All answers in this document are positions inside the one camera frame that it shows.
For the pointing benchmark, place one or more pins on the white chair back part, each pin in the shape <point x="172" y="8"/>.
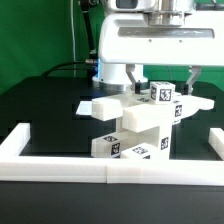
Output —
<point x="139" y="113"/>

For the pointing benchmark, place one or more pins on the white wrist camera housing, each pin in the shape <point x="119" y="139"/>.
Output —
<point x="130" y="5"/>

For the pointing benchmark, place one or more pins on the white tagged cube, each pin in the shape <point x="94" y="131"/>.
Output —
<point x="176" y="121"/>
<point x="162" y="92"/>

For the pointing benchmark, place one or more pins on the white chair seat part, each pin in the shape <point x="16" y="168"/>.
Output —
<point x="156" y="134"/>

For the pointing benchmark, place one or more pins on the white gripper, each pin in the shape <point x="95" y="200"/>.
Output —
<point x="128" y="38"/>

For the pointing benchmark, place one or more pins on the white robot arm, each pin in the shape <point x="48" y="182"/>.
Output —
<point x="165" y="13"/>

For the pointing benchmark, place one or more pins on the white sheet with tags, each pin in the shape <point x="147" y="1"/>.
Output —
<point x="84" y="108"/>

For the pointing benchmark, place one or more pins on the white U-shaped obstacle frame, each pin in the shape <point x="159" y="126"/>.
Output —
<point x="16" y="167"/>

